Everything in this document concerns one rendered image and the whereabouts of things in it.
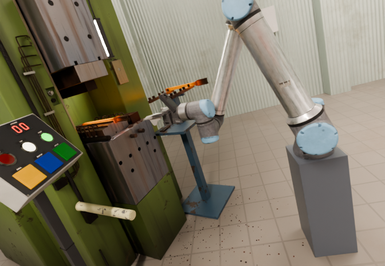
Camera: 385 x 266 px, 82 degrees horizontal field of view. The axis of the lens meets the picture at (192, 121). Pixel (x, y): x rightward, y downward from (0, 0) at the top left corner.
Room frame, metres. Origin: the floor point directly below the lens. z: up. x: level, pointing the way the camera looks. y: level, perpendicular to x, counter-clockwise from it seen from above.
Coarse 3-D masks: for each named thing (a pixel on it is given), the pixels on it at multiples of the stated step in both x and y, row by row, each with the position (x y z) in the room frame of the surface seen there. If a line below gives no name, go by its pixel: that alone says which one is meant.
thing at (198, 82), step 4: (200, 80) 1.69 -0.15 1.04; (204, 80) 1.67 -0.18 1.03; (184, 84) 1.77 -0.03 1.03; (192, 84) 1.72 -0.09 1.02; (196, 84) 1.69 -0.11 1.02; (200, 84) 1.69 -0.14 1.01; (204, 84) 1.66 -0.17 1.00; (168, 88) 1.86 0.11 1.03; (172, 88) 1.83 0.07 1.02; (176, 88) 1.81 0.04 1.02
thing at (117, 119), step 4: (116, 116) 1.38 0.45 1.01; (120, 116) 1.35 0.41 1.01; (124, 116) 1.32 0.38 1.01; (96, 120) 1.52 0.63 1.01; (100, 120) 1.46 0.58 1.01; (104, 120) 1.43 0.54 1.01; (108, 120) 1.41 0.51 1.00; (116, 120) 1.37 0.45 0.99; (120, 120) 1.35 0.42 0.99; (124, 120) 1.33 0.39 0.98; (84, 124) 1.56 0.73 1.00
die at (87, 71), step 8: (80, 64) 1.32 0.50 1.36; (88, 64) 1.36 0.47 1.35; (96, 64) 1.40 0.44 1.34; (64, 72) 1.34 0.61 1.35; (72, 72) 1.30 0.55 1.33; (80, 72) 1.30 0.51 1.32; (88, 72) 1.34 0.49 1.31; (96, 72) 1.39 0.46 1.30; (104, 72) 1.43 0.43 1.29; (56, 80) 1.40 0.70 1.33; (64, 80) 1.36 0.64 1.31; (72, 80) 1.32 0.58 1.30; (80, 80) 1.29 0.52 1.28; (88, 80) 1.34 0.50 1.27; (64, 88) 1.44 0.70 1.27
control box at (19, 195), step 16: (0, 128) 0.84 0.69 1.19; (16, 128) 0.88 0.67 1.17; (32, 128) 0.94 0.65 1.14; (48, 128) 0.99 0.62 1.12; (0, 144) 0.78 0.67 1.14; (16, 144) 0.82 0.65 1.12; (48, 144) 0.91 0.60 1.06; (16, 160) 0.76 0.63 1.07; (32, 160) 0.80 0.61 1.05; (64, 160) 0.89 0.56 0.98; (0, 176) 0.68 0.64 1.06; (48, 176) 0.78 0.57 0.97; (0, 192) 0.68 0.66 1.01; (16, 192) 0.67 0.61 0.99; (32, 192) 0.69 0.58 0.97; (16, 208) 0.67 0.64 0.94
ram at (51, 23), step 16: (16, 0) 1.32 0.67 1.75; (32, 0) 1.25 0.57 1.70; (48, 0) 1.30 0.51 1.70; (64, 0) 1.38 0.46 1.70; (80, 0) 1.46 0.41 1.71; (32, 16) 1.29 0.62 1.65; (48, 16) 1.27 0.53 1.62; (64, 16) 1.34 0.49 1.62; (80, 16) 1.42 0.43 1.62; (32, 32) 1.32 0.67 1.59; (48, 32) 1.25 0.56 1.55; (64, 32) 1.31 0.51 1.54; (80, 32) 1.39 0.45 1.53; (96, 32) 1.48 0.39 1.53; (48, 48) 1.28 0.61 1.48; (64, 48) 1.28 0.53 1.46; (80, 48) 1.35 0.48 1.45; (96, 48) 1.44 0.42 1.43; (48, 64) 1.32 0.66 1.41; (64, 64) 1.25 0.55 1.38
